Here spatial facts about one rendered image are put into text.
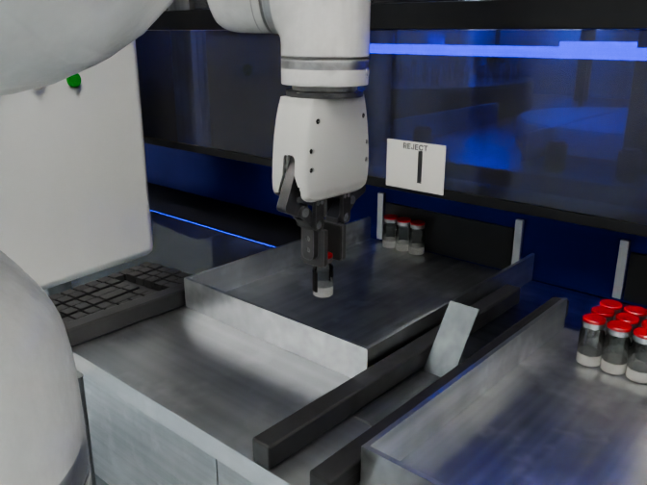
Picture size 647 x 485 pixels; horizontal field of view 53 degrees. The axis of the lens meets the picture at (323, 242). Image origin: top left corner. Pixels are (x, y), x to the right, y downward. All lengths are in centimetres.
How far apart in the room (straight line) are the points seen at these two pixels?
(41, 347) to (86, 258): 91
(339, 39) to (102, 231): 63
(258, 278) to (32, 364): 65
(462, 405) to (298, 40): 35
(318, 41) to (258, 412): 32
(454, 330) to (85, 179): 67
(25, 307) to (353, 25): 47
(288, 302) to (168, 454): 80
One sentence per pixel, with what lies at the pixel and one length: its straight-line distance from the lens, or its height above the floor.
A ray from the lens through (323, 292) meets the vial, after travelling 68.
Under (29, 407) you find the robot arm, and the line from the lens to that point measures 19.
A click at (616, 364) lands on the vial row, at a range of 65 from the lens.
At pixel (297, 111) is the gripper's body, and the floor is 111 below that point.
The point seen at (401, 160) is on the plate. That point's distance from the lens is 82.
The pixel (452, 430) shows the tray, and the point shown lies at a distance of 54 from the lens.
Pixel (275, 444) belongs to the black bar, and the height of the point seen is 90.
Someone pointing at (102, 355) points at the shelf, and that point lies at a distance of 67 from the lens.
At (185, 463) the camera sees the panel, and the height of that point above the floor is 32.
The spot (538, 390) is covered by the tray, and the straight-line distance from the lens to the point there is 61.
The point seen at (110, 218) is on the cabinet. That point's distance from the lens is 111.
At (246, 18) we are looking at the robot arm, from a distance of 64.
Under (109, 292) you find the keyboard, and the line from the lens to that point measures 97.
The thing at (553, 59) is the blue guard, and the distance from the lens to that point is 72.
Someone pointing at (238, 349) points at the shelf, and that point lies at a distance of 65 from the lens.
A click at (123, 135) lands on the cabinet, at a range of 111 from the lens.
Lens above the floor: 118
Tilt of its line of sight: 18 degrees down
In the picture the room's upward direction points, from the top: straight up
